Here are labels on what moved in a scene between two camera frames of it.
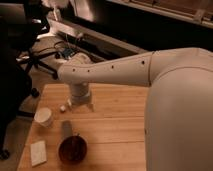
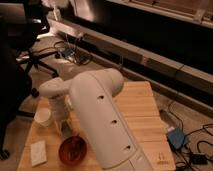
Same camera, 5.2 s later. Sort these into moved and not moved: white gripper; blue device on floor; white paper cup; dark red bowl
Moved: white gripper
Not moved: white paper cup; blue device on floor; dark red bowl
